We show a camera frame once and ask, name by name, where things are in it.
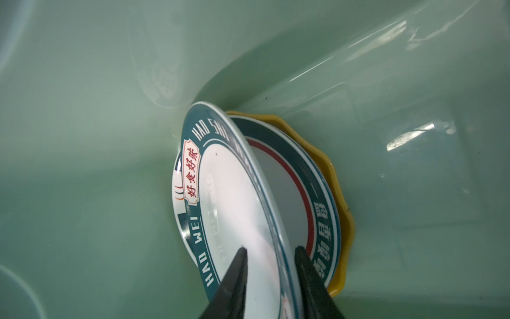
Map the green rimmed white plate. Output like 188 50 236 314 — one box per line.
172 115 343 288

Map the light green plastic bin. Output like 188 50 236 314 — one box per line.
1 1 509 318

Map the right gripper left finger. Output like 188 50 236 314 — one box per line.
199 247 248 319

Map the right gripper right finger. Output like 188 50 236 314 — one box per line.
294 246 345 319

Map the yellow polka dot plate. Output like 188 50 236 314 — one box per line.
225 110 356 299

